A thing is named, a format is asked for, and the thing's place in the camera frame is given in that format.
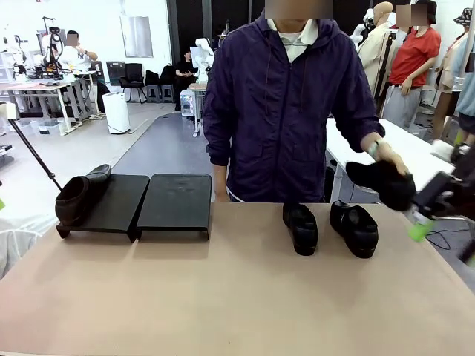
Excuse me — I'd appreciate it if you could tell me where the person's left hand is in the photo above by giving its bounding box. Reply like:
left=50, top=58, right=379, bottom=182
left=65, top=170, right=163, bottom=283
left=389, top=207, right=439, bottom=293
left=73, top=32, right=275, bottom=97
left=375, top=142, right=412, bottom=177

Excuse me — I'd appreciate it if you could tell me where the black tripod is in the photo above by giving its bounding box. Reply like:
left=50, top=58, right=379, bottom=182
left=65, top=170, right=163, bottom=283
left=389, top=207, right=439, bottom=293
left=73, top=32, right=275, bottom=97
left=7, top=116, right=64, bottom=192

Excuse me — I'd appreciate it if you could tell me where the black lace-up leather shoe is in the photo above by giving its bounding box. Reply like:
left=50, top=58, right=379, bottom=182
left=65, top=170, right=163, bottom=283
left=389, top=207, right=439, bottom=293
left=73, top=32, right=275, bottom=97
left=54, top=164, right=112, bottom=228

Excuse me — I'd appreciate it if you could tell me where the mannequin in beige coat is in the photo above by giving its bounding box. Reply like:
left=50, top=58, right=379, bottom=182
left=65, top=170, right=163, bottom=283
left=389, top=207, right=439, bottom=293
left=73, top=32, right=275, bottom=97
left=352, top=1, right=396, bottom=99

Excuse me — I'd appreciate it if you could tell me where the black monitor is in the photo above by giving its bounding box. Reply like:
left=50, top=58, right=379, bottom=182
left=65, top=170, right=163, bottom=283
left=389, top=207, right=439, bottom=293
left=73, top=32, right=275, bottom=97
left=105, top=61, right=127, bottom=88

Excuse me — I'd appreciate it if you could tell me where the person in purple jacket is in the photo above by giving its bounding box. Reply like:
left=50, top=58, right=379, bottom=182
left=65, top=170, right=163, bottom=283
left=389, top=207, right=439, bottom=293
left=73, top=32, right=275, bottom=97
left=202, top=0, right=387, bottom=204

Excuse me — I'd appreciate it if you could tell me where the small wooden lab table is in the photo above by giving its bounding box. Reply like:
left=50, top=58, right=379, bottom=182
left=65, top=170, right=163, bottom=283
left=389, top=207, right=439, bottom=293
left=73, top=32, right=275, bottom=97
left=186, top=82, right=207, bottom=139

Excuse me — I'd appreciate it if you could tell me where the black office chair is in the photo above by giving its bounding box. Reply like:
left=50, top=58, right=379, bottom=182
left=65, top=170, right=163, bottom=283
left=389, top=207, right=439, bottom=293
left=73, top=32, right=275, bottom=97
left=119, top=62, right=148, bottom=104

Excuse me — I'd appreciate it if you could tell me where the black metal shoe stand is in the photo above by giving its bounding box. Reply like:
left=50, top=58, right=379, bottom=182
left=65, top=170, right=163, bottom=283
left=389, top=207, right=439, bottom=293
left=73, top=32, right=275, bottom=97
left=56, top=173, right=151, bottom=243
left=134, top=173, right=213, bottom=242

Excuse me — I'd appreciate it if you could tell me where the white lab robot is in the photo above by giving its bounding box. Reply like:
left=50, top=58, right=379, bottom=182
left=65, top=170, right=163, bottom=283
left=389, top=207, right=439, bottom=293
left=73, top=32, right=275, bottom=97
left=0, top=33, right=30, bottom=81

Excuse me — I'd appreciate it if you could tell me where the white wall panel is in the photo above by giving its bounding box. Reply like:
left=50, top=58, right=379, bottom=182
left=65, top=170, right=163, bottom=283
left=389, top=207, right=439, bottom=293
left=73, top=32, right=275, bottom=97
left=119, top=15, right=154, bottom=59

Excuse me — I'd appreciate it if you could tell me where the seated person in black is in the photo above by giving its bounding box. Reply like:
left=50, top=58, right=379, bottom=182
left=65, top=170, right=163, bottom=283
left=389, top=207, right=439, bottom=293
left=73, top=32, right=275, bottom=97
left=174, top=51, right=200, bottom=111

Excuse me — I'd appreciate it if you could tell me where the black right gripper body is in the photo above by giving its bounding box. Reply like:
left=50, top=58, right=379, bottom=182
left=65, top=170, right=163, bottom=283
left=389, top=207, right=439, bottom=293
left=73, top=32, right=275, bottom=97
left=447, top=142, right=475, bottom=220

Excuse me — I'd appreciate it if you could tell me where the white cloth cover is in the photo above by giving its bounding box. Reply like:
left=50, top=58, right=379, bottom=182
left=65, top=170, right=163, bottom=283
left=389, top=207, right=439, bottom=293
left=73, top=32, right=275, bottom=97
left=0, top=217, right=59, bottom=280

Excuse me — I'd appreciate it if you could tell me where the seated man in white shirt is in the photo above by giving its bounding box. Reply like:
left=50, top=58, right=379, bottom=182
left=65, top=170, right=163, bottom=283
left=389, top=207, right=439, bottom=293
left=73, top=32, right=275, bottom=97
left=59, top=30, right=99, bottom=73

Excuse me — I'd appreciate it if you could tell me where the black robot rig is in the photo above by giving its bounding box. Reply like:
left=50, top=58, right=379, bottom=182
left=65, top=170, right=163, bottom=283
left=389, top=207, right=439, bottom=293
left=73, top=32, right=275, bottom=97
left=35, top=16, right=66, bottom=81

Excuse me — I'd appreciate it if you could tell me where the long wooden lab table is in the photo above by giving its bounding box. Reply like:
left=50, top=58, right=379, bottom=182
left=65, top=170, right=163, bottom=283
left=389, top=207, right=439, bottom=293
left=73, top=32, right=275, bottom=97
left=0, top=80, right=94, bottom=136

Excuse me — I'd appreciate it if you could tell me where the white air purifier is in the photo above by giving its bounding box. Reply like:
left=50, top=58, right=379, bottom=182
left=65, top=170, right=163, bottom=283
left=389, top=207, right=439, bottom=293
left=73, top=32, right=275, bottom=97
left=102, top=91, right=131, bottom=135

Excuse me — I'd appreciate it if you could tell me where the white storage box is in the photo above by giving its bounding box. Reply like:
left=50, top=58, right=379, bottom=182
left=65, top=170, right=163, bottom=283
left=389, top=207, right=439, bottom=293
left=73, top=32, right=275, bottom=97
left=180, top=90, right=197, bottom=118

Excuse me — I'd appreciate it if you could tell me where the person's right forearm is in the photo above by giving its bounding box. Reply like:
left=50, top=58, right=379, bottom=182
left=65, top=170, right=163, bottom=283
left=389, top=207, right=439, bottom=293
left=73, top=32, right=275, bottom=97
left=212, top=165, right=228, bottom=190

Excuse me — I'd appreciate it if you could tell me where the clear plastic bin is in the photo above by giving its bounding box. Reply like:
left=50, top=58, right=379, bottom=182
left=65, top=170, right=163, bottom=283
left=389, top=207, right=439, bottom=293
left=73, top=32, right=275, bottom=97
left=36, top=118, right=62, bottom=137

